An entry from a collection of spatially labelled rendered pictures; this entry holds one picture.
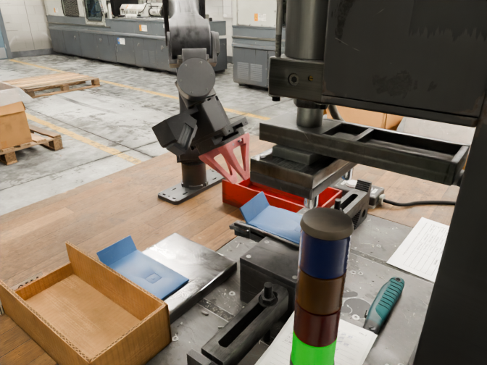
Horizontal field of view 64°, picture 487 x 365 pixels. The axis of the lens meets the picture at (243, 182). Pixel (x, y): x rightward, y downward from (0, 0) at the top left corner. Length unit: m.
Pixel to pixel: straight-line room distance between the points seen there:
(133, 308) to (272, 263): 0.22
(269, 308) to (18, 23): 11.56
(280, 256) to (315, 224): 0.33
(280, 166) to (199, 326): 0.27
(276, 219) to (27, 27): 11.47
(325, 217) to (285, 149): 0.26
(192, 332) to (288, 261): 0.18
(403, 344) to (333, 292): 0.34
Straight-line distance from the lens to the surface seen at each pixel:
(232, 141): 0.65
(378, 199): 0.97
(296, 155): 0.53
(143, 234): 0.84
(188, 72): 0.60
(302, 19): 0.51
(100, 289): 0.70
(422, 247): 0.85
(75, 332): 0.65
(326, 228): 0.28
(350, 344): 0.54
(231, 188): 0.90
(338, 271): 0.30
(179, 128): 0.61
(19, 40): 11.90
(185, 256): 0.72
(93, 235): 0.87
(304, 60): 0.51
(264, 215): 0.70
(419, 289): 0.74
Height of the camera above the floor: 1.34
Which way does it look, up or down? 25 degrees down
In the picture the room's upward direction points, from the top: straight up
